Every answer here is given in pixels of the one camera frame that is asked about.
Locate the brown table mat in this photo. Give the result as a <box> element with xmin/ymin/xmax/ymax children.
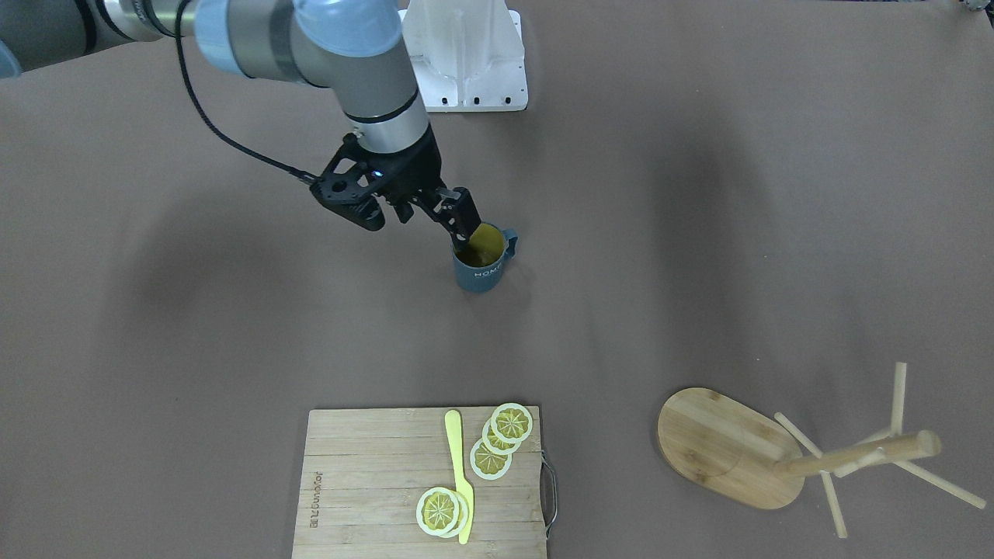
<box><xmin>2</xmin><ymin>1</ymin><xmax>993</xmax><ymax>558</ymax></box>

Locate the lemon slice upper top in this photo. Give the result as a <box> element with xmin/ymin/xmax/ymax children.
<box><xmin>415</xmin><ymin>486</ymin><xmax>458</xmax><ymax>537</ymax></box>

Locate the lemon slice row far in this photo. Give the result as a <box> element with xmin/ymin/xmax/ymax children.
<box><xmin>489</xmin><ymin>402</ymin><xmax>535</xmax><ymax>445</ymax></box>

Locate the lemon slice row near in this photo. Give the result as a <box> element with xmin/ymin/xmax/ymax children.
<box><xmin>470</xmin><ymin>439</ymin><xmax>513</xmax><ymax>481</ymax></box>

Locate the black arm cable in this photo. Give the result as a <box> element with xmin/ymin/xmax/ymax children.
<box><xmin>174</xmin><ymin>0</ymin><xmax>321</xmax><ymax>186</ymax></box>

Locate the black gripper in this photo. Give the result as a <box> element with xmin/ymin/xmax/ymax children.
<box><xmin>310</xmin><ymin>127</ymin><xmax>482</xmax><ymax>251</ymax></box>

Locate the lemon slice row middle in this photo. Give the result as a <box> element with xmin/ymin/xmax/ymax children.
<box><xmin>481</xmin><ymin>418</ymin><xmax>522</xmax><ymax>456</ymax></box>

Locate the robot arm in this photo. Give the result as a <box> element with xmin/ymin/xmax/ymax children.
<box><xmin>1</xmin><ymin>1</ymin><xmax>481</xmax><ymax>248</ymax></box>

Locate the blue mug yellow inside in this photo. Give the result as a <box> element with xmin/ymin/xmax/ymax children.
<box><xmin>452</xmin><ymin>223</ymin><xmax>519</xmax><ymax>293</ymax></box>

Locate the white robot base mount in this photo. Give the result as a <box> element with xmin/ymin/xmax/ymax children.
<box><xmin>398</xmin><ymin>1</ymin><xmax>529</xmax><ymax>113</ymax></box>

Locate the yellow plastic knife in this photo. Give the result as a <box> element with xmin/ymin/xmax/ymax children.
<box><xmin>444</xmin><ymin>409</ymin><xmax>475</xmax><ymax>545</ymax></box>

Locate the bamboo cutting board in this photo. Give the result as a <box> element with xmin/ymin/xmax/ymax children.
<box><xmin>291</xmin><ymin>406</ymin><xmax>556</xmax><ymax>558</ymax></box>

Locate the lemon slice upper under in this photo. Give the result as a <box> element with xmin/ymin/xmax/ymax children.
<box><xmin>440</xmin><ymin>491</ymin><xmax>470</xmax><ymax>539</ymax></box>

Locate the wooden cup storage rack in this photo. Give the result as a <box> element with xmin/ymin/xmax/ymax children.
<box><xmin>656</xmin><ymin>362</ymin><xmax>987</xmax><ymax>539</ymax></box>

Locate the lemon slice row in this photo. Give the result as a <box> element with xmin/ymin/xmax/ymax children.
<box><xmin>481</xmin><ymin>418</ymin><xmax>522</xmax><ymax>456</ymax></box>
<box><xmin>489</xmin><ymin>402</ymin><xmax>535</xmax><ymax>445</ymax></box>
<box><xmin>470</xmin><ymin>439</ymin><xmax>513</xmax><ymax>481</ymax></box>

